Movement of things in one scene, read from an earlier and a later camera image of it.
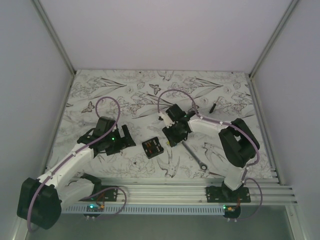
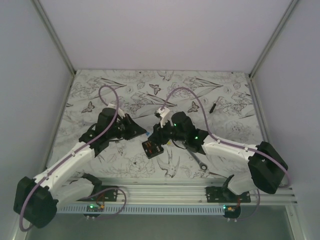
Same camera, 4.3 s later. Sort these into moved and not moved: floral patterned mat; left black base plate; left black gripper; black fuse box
Moved: left black gripper
Not moved: floral patterned mat; black fuse box; left black base plate
